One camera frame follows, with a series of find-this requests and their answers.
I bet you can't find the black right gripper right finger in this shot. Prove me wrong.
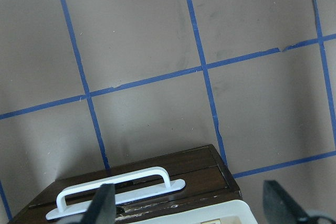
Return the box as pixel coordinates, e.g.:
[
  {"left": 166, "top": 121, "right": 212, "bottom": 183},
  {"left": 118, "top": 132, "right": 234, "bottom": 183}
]
[{"left": 263, "top": 180, "right": 310, "bottom": 223}]

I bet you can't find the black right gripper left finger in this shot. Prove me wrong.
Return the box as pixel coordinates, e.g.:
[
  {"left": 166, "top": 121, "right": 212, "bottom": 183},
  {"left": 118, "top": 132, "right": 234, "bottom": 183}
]
[{"left": 79, "top": 184, "right": 116, "bottom": 224}]

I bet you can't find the dark wooden drawer box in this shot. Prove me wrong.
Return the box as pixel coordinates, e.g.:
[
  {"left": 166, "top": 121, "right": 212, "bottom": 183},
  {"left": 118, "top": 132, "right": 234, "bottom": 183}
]
[{"left": 10, "top": 145, "right": 242, "bottom": 223}]

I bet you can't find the cream plastic tray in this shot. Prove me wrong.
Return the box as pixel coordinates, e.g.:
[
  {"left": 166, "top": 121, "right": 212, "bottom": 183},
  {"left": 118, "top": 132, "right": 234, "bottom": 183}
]
[{"left": 139, "top": 200, "right": 257, "bottom": 224}]

